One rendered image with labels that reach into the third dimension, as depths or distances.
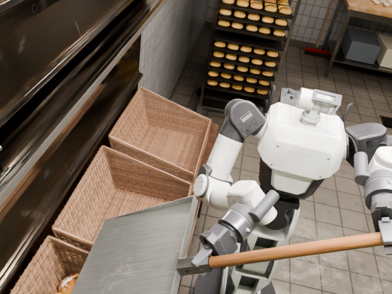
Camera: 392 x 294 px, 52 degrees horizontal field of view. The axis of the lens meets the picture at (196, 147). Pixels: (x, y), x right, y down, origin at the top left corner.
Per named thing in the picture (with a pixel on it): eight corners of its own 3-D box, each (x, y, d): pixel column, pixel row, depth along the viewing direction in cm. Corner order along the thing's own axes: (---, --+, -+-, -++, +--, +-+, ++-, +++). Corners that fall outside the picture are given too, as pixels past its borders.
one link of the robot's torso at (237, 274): (220, 282, 217) (237, 231, 184) (256, 290, 216) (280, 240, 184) (216, 309, 205) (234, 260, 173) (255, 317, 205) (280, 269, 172)
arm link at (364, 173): (390, 212, 102) (387, 182, 111) (410, 182, 95) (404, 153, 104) (346, 199, 104) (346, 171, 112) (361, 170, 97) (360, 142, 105)
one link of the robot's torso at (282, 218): (256, 181, 179) (266, 150, 168) (285, 187, 178) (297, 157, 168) (255, 228, 157) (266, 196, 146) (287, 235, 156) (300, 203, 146)
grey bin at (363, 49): (345, 59, 495) (352, 41, 481) (340, 44, 535) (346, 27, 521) (373, 65, 493) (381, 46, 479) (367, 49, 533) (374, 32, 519)
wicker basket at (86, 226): (53, 272, 166) (48, 228, 150) (100, 184, 211) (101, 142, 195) (166, 298, 164) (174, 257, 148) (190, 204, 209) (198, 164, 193)
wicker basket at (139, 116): (105, 176, 217) (105, 135, 200) (136, 122, 262) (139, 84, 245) (192, 197, 213) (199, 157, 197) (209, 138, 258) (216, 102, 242)
